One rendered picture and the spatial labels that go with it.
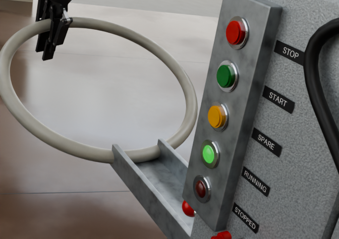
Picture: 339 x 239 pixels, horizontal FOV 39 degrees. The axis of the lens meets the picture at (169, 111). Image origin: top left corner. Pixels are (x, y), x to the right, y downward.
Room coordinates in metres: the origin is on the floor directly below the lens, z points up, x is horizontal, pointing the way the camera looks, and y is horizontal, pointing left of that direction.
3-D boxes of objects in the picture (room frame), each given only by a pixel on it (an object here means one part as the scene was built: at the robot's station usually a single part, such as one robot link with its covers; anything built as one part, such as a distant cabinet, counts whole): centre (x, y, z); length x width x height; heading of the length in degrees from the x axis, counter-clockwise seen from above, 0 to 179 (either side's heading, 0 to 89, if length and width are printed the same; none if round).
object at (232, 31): (0.52, -0.06, 1.47); 0.03 x 0.01 x 0.03; 35
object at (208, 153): (0.52, -0.06, 1.32); 0.02 x 0.01 x 0.02; 35
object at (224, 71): (0.52, -0.06, 1.42); 0.03 x 0.01 x 0.03; 35
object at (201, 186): (0.52, -0.06, 1.27); 0.02 x 0.01 x 0.02; 35
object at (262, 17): (0.53, -0.07, 1.37); 0.08 x 0.03 x 0.28; 35
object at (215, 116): (0.52, -0.06, 1.37); 0.03 x 0.01 x 0.03; 35
